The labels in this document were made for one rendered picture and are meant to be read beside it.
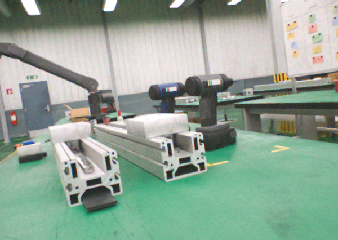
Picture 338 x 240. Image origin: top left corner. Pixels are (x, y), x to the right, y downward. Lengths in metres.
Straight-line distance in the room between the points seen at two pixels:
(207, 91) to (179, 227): 0.52
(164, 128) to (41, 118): 11.70
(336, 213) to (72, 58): 12.19
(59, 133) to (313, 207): 0.66
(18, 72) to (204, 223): 12.25
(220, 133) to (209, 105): 0.09
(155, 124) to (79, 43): 11.89
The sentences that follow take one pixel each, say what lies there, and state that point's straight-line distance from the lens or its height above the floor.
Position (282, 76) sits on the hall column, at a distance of 9.04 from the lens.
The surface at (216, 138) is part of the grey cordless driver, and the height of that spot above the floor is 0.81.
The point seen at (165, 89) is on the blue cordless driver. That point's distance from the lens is 1.09.
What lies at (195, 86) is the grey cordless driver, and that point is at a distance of 0.84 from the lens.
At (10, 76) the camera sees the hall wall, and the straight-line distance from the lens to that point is 12.59.
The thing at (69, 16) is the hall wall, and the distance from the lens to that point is 12.76.
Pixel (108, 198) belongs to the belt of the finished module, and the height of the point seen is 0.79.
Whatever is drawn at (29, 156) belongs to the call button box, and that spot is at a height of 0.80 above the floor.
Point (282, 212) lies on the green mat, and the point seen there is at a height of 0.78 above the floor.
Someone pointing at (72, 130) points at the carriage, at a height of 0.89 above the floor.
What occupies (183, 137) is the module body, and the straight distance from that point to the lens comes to 0.66.
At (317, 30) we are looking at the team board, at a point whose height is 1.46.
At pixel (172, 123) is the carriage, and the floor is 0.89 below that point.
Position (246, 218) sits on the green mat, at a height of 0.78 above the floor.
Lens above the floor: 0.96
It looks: 4 degrees down
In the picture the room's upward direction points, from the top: 8 degrees counter-clockwise
